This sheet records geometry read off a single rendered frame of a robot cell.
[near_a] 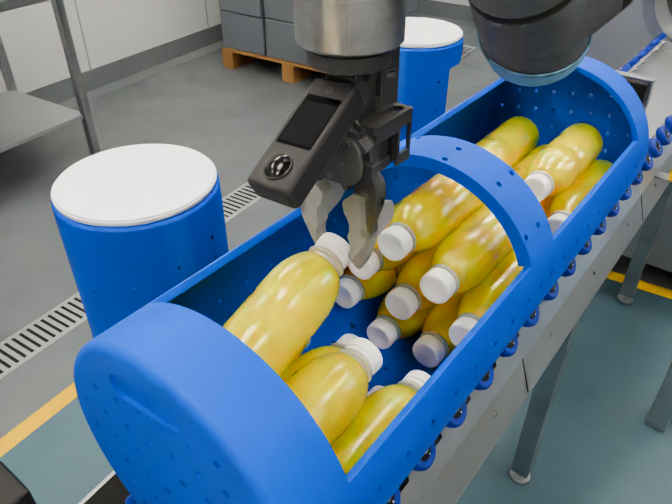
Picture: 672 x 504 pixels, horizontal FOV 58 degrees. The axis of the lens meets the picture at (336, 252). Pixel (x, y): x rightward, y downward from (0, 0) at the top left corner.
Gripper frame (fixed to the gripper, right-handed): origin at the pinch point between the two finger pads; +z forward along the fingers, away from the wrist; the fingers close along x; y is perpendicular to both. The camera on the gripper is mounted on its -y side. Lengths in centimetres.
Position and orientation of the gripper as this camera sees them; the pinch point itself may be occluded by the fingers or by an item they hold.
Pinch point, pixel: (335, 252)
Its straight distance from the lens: 61.0
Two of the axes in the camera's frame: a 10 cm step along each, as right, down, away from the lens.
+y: 6.1, -4.7, 6.3
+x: -7.9, -3.6, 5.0
